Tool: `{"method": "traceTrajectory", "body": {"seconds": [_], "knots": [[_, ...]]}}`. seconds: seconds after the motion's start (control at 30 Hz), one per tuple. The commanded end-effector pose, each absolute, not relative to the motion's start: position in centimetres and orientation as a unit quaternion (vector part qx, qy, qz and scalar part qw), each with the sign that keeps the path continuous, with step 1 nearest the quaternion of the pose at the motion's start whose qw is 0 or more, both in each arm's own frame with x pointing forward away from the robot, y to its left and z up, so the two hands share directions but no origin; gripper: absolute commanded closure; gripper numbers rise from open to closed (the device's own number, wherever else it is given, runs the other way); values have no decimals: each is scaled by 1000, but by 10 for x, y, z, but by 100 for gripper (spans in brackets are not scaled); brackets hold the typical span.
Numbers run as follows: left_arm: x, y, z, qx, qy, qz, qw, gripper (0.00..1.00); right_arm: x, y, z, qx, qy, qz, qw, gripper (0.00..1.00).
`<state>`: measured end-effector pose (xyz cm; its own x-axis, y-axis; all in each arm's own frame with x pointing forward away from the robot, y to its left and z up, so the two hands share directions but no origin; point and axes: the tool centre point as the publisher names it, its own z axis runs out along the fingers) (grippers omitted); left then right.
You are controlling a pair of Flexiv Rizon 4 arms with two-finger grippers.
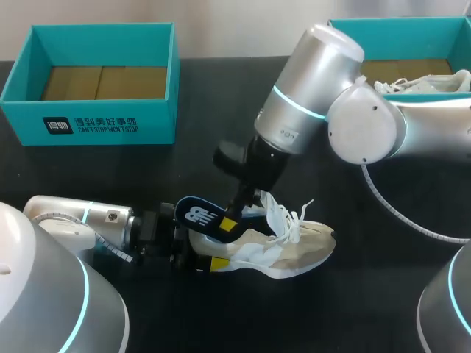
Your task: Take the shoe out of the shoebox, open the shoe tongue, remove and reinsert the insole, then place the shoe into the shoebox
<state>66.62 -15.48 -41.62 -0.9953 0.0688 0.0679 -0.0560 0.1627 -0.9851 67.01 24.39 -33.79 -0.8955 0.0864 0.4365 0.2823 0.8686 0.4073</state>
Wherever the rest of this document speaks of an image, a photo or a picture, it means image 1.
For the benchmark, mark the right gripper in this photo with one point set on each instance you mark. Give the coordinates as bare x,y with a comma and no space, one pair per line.
263,165

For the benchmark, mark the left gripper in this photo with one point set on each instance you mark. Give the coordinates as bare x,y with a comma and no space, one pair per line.
158,239

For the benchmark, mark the blue and black insole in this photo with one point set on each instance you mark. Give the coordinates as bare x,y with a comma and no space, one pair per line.
198,215

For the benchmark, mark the beige and white sneaker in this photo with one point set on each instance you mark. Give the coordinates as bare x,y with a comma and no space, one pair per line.
294,250

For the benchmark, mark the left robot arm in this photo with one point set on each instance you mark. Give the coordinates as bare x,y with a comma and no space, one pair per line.
48,294

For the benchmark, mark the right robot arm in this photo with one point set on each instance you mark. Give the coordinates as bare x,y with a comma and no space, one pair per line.
320,84

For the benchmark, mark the teal box with printed side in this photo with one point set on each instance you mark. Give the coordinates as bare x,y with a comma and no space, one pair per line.
92,121

